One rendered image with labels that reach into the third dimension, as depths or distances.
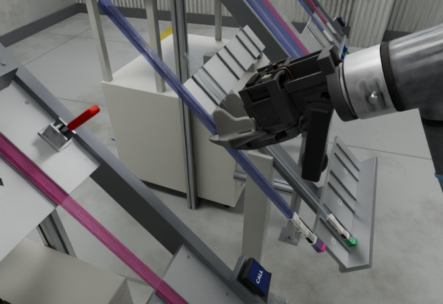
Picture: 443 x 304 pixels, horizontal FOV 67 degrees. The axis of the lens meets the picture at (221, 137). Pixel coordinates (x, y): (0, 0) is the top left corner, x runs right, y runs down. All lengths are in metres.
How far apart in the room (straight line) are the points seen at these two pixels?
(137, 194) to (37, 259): 0.45
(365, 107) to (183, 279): 0.36
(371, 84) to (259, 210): 0.58
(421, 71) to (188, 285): 0.42
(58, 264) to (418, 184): 1.82
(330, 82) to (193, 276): 0.36
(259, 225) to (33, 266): 0.55
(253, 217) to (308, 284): 0.69
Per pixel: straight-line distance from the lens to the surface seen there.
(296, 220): 0.56
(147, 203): 0.54
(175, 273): 0.55
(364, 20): 3.74
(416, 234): 1.89
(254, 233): 0.97
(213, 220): 1.70
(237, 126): 0.45
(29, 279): 0.91
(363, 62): 0.38
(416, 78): 0.37
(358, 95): 0.38
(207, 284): 0.59
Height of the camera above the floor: 1.31
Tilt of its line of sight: 37 degrees down
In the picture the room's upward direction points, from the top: straight up
